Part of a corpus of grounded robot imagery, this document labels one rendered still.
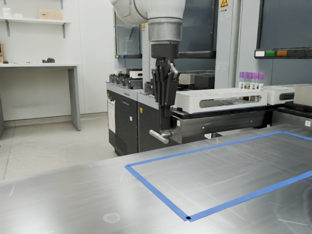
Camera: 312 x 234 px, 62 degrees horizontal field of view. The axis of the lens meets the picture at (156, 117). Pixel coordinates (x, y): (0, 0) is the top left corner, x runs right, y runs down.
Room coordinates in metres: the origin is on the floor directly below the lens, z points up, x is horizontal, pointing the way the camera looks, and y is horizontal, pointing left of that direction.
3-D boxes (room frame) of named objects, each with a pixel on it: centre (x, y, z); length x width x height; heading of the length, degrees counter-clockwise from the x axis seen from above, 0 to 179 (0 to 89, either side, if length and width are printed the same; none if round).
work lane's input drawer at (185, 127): (0.86, -0.33, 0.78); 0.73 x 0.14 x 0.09; 115
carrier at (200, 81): (1.25, -0.23, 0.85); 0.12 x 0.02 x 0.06; 26
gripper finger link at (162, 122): (0.71, -0.03, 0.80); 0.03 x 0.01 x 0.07; 115
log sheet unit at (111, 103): (2.43, 0.44, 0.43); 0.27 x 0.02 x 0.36; 25
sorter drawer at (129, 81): (2.13, -0.07, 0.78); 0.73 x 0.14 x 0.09; 115
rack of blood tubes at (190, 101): (0.80, -0.21, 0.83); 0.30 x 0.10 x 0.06; 115
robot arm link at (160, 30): (0.71, -0.02, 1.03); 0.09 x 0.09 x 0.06
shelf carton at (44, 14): (3.73, 1.44, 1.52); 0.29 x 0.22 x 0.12; 114
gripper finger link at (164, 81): (0.70, -0.03, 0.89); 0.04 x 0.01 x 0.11; 115
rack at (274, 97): (0.93, -0.49, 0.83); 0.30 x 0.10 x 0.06; 115
